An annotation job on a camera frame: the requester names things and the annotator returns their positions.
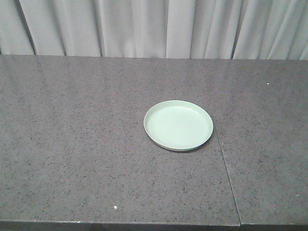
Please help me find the white pleated curtain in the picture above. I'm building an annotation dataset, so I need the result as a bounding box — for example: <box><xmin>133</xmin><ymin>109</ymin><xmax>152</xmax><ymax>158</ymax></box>
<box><xmin>0</xmin><ymin>0</ymin><xmax>308</xmax><ymax>60</ymax></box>

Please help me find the light green round plate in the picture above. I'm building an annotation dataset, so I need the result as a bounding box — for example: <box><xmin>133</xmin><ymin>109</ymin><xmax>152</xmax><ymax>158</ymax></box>
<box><xmin>143</xmin><ymin>100</ymin><xmax>214</xmax><ymax>152</ymax></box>

